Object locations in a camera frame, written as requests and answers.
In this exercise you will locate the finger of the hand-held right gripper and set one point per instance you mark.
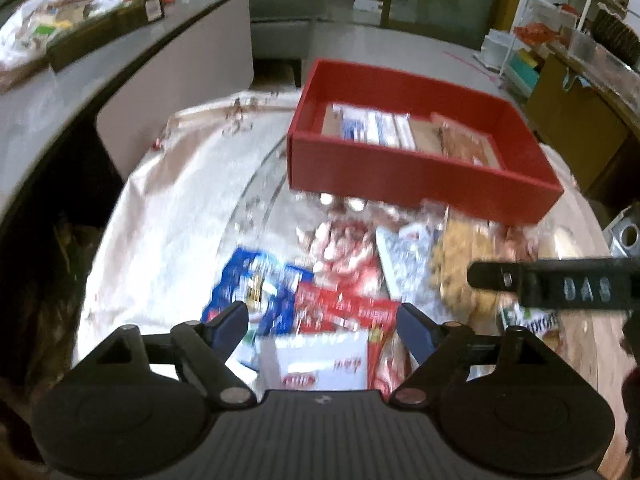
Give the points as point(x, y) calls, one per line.
point(550, 287)

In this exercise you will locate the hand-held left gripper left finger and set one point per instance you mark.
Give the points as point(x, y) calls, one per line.
point(232, 321)

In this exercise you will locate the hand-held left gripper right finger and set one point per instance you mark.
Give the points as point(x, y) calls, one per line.
point(411, 327)

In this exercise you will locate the blue sausage snack packet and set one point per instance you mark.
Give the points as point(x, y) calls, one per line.
point(250, 285)

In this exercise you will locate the silver white snack packet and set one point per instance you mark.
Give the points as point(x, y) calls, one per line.
point(405, 265)

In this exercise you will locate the red snack packet white print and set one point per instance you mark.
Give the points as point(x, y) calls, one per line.
point(345, 247)

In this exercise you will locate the red cardboard box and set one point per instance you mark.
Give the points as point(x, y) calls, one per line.
point(400, 180)

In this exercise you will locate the green white snack packet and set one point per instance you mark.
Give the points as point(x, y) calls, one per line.
point(535, 317)

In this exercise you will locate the clear red snack packet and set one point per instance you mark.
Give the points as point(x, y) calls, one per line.
point(387, 360)

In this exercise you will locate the flat red snack packet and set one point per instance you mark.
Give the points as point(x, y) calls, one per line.
point(345, 310)

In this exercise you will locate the yellow snack packet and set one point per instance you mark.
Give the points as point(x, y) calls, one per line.
point(457, 265)

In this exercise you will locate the beige printed tablecloth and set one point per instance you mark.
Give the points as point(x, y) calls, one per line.
point(175, 210)

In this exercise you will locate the clear brown snack packet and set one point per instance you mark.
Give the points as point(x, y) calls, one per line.
point(462, 142)

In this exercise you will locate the wooden cabinet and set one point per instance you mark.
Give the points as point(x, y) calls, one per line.
point(575, 115)

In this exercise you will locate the teal box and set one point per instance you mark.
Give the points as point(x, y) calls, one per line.
point(522, 72)

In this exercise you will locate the white bucket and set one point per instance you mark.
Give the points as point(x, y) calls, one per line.
point(495, 50)

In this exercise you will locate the orange red packet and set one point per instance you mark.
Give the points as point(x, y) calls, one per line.
point(537, 34)

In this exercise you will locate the dark woven basket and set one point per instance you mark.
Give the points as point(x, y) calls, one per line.
point(617, 35)

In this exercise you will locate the grey rounded counter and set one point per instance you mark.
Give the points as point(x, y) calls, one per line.
point(75, 75)

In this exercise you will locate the grey sofa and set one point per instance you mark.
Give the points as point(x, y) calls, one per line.
point(285, 10)

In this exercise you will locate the dark green long box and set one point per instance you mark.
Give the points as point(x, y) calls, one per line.
point(100, 27)

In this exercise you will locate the white plastic bag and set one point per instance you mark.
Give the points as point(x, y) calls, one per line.
point(30, 25)

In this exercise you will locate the grey metal bracket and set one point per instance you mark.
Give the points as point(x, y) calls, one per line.
point(625, 235)

